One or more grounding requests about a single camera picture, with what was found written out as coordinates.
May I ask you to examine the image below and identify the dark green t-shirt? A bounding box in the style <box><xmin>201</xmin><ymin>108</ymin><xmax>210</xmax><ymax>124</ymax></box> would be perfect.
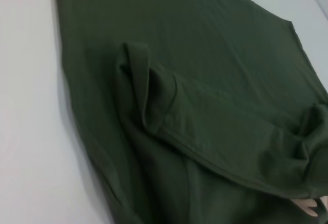
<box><xmin>52</xmin><ymin>0</ymin><xmax>328</xmax><ymax>224</ymax></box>

